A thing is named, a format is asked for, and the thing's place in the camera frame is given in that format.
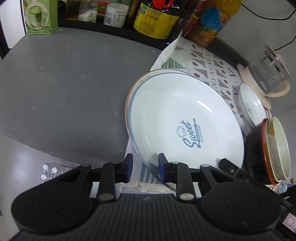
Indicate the white plate with blue print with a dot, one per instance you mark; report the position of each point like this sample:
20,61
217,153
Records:
173,111

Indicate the red and black bowl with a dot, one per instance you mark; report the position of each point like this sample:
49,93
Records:
254,150

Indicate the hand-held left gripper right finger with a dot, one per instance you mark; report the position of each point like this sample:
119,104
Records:
163,169

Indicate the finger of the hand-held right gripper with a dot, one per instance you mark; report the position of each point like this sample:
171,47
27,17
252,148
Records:
231,169

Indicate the patterned fringed table mat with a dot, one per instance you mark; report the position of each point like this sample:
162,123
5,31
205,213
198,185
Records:
208,62

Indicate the oil bottle with yellow label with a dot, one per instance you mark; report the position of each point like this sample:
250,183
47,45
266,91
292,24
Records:
155,20

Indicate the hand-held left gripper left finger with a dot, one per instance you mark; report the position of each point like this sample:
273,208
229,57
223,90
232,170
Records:
128,166

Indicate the orange juice bottle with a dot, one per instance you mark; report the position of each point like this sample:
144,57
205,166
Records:
208,25

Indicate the cream kettle base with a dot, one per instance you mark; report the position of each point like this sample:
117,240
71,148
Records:
279,91

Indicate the red drink can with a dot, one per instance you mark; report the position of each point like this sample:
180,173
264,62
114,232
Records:
192,23

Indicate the black kitchen rack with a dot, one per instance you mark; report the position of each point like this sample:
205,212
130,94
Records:
92,28

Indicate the small white bowl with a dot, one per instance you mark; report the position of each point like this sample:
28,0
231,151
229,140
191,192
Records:
251,104

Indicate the white plastic jar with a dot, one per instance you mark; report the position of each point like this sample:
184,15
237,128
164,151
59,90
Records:
115,15

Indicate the pale green bowl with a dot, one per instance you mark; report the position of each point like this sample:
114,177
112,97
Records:
269,129
283,148

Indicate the green carton box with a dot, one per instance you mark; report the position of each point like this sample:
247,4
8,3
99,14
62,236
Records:
39,17

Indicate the glass electric kettle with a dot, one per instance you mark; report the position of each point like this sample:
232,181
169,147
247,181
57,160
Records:
266,69

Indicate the white plate with pink rim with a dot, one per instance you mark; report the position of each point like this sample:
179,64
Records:
148,75

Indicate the pack of water bottles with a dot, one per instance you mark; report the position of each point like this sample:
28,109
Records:
52,171

